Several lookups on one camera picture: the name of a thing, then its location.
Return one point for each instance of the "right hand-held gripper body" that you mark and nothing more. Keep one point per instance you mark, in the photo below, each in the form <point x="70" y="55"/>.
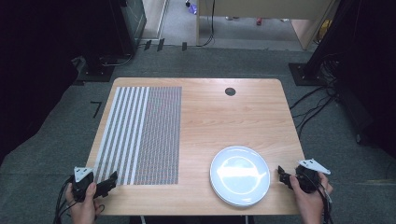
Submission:
<point x="308" y="179"/>

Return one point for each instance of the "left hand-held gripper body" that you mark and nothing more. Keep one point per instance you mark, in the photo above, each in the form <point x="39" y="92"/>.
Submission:
<point x="81" y="186"/>

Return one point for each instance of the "person's left hand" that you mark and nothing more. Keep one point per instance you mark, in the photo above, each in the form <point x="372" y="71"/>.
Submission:
<point x="82" y="213"/>

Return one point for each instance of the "person's right hand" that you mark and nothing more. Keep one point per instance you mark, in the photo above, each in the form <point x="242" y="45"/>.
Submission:
<point x="311" y="205"/>

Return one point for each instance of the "white plate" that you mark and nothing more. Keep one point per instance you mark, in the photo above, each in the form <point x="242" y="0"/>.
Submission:
<point x="239" y="174"/>
<point x="228" y="203"/>

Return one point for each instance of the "striped grey woven placemat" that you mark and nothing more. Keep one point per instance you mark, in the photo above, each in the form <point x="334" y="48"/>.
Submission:
<point x="155" y="133"/>

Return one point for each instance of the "black tape corner mark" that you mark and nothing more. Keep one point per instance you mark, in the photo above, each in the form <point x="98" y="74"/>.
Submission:
<point x="97" y="109"/>

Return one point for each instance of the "black stand leg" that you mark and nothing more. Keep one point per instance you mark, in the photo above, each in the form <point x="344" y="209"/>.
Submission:
<point x="355" y="112"/>

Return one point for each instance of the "black stand with square base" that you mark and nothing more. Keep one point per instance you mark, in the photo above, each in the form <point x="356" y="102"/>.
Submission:
<point x="96" y="70"/>
<point x="306" y="74"/>

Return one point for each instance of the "black curtain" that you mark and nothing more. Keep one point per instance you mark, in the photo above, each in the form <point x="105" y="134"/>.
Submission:
<point x="37" y="62"/>
<point x="373" y="62"/>

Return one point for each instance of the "black tape strip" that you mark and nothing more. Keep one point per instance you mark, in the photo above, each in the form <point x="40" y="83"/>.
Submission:
<point x="160" y="44"/>
<point x="147" y="45"/>
<point x="184" y="46"/>

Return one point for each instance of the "yellow object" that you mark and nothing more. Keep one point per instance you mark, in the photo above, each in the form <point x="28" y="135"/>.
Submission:
<point x="325" y="29"/>

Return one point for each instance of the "red small object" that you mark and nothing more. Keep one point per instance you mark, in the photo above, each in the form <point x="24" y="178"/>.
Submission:
<point x="259" y="21"/>

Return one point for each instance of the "dark glass-fronted cabinet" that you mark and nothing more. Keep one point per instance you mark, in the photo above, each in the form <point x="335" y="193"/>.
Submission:
<point x="134" y="21"/>

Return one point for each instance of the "light wooden cabinet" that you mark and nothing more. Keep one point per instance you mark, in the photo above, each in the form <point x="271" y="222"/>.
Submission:
<point x="249" y="7"/>

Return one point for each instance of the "purple small object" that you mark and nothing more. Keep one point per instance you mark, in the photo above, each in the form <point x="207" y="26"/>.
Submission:
<point x="192" y="8"/>

